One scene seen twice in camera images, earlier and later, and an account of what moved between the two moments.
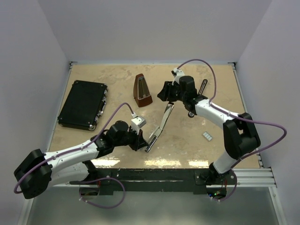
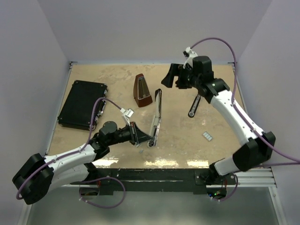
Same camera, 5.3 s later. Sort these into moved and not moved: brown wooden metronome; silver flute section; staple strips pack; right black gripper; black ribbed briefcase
Moved: silver flute section; right black gripper
Not moved: black ribbed briefcase; staple strips pack; brown wooden metronome
